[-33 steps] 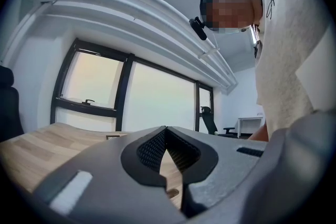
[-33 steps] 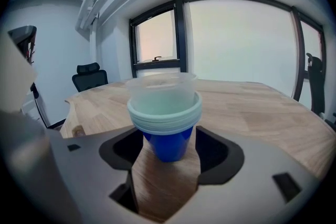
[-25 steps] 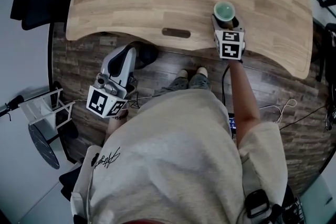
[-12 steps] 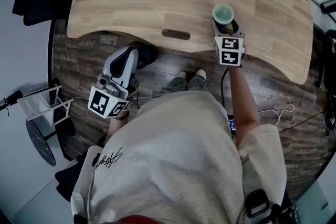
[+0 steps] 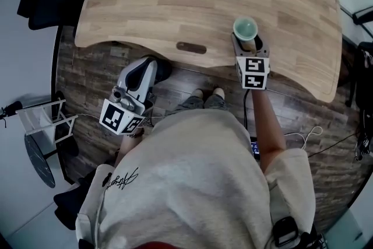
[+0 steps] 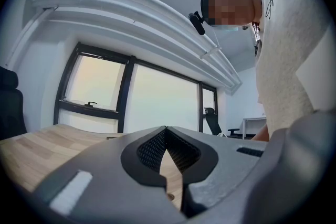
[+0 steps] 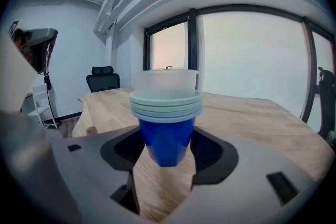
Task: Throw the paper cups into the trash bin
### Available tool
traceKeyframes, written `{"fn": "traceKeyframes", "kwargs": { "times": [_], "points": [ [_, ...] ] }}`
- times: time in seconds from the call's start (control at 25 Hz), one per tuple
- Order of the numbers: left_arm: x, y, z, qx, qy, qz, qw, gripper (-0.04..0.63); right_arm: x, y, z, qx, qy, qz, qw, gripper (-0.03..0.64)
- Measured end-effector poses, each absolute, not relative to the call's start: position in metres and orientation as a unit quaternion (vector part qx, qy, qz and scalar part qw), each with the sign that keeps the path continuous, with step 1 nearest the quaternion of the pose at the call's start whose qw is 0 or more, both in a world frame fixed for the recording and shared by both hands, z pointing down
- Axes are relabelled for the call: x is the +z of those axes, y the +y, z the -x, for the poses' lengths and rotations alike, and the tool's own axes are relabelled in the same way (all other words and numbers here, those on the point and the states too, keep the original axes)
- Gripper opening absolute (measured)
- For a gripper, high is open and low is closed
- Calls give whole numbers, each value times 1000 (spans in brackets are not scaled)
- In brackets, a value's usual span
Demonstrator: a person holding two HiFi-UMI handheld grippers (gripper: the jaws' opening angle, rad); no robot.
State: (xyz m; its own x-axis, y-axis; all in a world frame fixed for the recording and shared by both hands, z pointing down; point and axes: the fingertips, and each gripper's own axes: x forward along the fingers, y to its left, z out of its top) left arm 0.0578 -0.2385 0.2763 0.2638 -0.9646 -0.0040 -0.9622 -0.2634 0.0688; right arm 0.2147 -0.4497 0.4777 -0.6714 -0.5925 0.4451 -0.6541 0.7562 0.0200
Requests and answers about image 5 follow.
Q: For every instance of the person's right forearm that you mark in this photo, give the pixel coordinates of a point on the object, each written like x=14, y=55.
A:
x=268, y=131

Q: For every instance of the white folding chair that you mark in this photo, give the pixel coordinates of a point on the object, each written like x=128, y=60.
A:
x=38, y=122

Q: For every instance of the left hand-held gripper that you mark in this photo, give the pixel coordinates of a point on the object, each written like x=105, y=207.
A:
x=113, y=118

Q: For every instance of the person's grey trousers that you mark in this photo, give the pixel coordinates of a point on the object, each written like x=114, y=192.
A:
x=189, y=102

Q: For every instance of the black clip microphone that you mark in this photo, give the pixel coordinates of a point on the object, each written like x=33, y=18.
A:
x=106, y=180

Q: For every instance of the light wooden table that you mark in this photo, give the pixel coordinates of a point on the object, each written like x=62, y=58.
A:
x=175, y=8

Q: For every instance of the person's beige shirt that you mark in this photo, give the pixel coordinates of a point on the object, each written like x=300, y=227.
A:
x=189, y=183

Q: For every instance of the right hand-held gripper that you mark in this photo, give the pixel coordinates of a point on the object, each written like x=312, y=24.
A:
x=253, y=73

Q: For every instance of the person's left beige shoe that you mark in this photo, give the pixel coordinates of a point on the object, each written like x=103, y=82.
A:
x=197, y=92

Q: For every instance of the black phone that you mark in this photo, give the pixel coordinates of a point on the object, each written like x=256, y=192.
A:
x=256, y=150

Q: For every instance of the person's left forearm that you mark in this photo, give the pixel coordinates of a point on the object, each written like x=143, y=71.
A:
x=125, y=151

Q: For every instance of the black marble round table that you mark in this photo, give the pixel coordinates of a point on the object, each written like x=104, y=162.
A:
x=38, y=160

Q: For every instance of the person's beige shoe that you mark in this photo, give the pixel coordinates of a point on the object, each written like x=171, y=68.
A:
x=218, y=91
x=197, y=92

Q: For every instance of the person's right beige shoe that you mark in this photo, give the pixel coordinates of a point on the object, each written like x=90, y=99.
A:
x=218, y=91

